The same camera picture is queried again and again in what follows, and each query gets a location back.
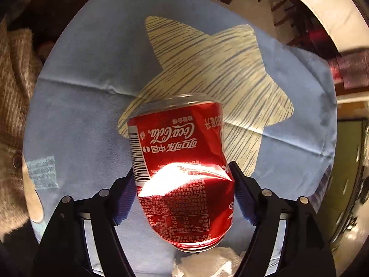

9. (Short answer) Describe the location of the red cola can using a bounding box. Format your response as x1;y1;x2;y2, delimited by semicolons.
128;94;235;253

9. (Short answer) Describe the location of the white tissue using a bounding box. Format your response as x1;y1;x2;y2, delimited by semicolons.
171;247;244;277

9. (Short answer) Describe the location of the blue star tablecloth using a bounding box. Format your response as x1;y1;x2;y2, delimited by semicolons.
24;0;337;276

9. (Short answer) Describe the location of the beige knit sweater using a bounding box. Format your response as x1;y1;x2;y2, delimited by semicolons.
1;19;44;235

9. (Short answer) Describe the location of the white hanging cloth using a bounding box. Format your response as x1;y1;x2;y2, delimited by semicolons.
300;0;368;52

